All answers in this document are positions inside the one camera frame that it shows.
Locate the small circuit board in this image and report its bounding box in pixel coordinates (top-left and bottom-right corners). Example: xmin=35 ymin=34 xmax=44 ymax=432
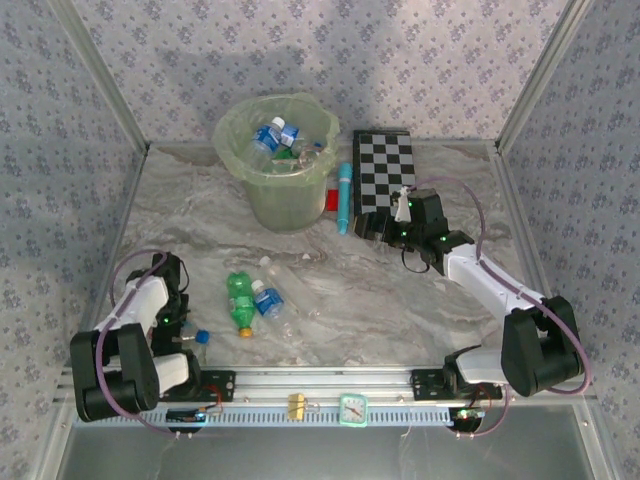
xmin=448 ymin=406 xmax=487 ymax=422
xmin=165 ymin=407 xmax=210 ymax=425

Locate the black white checkerboard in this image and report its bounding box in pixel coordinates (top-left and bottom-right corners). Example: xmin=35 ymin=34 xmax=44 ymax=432
xmin=352 ymin=129 xmax=417 ymax=219

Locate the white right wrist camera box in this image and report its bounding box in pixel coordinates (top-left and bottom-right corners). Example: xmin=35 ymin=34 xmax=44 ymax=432
xmin=391 ymin=186 xmax=412 ymax=224

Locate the grey metal panel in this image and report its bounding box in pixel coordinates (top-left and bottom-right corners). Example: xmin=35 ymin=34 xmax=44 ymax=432
xmin=49 ymin=424 xmax=609 ymax=480

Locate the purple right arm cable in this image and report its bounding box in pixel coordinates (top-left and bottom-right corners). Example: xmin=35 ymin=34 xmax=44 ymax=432
xmin=412 ymin=177 xmax=594 ymax=439

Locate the aluminium frame post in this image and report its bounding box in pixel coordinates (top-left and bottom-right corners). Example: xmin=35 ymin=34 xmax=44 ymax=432
xmin=493 ymin=0 xmax=600 ymax=154
xmin=47 ymin=0 xmax=151 ymax=151

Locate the grey slotted cable duct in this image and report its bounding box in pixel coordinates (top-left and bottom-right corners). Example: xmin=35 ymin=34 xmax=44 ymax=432
xmin=73 ymin=405 xmax=509 ymax=427

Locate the long clear plastic bottle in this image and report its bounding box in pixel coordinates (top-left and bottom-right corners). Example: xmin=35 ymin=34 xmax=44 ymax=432
xmin=258 ymin=255 xmax=322 ymax=317

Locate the blue label bottle white cap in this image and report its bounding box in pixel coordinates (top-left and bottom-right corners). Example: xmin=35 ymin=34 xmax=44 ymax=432
xmin=249 ymin=116 xmax=287 ymax=154
xmin=279 ymin=122 xmax=302 ymax=149
xmin=249 ymin=278 xmax=286 ymax=320

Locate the green bottle yellow cap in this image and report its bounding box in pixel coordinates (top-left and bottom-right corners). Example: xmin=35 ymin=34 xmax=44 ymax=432
xmin=226 ymin=271 xmax=259 ymax=339

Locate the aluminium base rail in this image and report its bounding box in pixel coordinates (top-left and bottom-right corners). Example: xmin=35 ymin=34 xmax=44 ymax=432
xmin=55 ymin=366 xmax=599 ymax=407

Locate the teal cylindrical tube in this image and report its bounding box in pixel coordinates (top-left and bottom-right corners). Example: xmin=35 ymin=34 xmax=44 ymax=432
xmin=335 ymin=162 xmax=354 ymax=236

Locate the aluminium side rail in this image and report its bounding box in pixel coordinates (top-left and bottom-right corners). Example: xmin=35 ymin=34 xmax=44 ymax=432
xmin=57 ymin=144 xmax=151 ymax=376

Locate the small teal clock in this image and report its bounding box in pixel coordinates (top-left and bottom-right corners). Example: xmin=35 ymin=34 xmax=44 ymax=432
xmin=338 ymin=393 xmax=369 ymax=428

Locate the clear bottle blue cap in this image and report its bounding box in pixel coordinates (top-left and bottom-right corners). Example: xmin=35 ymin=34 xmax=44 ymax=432
xmin=178 ymin=322 xmax=212 ymax=347

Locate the gold binder clip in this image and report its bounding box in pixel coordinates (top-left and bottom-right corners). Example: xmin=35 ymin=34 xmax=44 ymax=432
xmin=286 ymin=393 xmax=322 ymax=419

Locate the green translucent bin bag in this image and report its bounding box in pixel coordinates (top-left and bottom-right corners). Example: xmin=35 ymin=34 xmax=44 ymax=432
xmin=211 ymin=91 xmax=341 ymax=190

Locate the thin black cable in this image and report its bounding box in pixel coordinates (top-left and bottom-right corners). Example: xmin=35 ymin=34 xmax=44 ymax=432
xmin=402 ymin=247 xmax=434 ymax=275

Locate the green plastic bin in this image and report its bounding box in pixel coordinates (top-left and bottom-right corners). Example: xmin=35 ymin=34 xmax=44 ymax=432
xmin=242 ymin=174 xmax=331 ymax=234

